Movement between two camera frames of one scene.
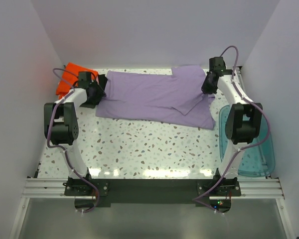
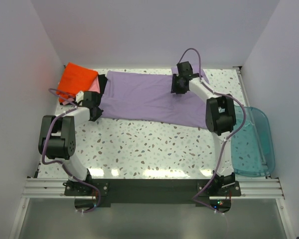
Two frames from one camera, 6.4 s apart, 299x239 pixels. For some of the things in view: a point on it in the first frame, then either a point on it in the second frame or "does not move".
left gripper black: x=100 y=93 → x=98 y=113
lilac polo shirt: x=173 y=96 does not move
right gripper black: x=205 y=89 → x=174 y=89
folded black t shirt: x=102 y=79 does not move
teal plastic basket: x=257 y=159 does not move
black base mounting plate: x=199 y=191 does not move
